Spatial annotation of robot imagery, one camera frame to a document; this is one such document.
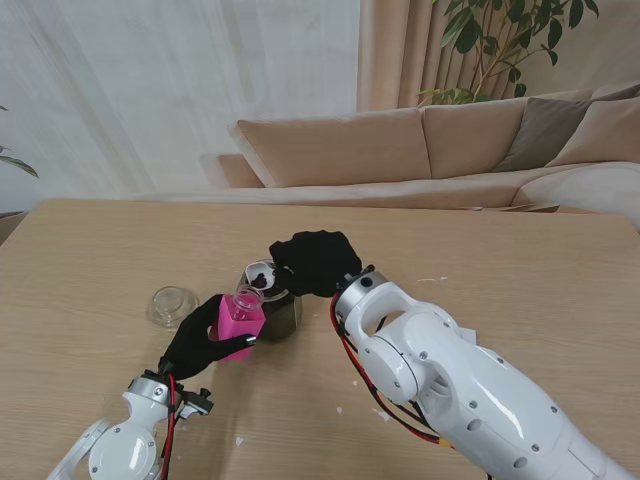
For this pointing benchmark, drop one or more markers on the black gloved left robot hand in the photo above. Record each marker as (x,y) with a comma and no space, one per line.
(195,345)

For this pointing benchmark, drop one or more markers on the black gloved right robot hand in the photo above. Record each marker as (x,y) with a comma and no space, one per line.
(320,265)

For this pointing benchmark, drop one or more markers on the pink coffee jar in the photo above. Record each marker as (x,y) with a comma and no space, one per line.
(240,327)

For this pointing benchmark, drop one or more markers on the clear glass jar lid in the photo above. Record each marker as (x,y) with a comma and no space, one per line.
(167,302)

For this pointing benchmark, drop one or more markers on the white plastic spoon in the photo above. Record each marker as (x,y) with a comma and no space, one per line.
(257,272)

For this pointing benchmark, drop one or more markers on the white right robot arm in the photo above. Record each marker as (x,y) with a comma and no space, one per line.
(460,380)

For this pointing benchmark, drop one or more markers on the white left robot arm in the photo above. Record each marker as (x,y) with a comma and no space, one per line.
(125,440)

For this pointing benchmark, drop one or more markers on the glass jar of coffee beans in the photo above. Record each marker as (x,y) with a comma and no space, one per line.
(282,320)

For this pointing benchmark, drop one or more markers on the beige sofa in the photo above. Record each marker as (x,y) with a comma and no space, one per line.
(340,150)

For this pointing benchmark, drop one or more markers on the beige pleated curtain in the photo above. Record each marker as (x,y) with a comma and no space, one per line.
(390,55)

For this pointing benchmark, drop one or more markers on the white sheer curtain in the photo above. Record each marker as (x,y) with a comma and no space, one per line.
(175,90)

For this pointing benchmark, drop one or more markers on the small green plant leaves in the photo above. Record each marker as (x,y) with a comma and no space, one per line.
(20,165)

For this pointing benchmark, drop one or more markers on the grey sofa cushion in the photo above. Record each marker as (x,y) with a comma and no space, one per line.
(545,130)

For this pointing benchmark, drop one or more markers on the tall green leafy plant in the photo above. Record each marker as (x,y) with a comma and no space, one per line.
(470,35)

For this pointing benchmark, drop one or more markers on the beige sofa cushion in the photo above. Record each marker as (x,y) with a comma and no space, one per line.
(605,132)

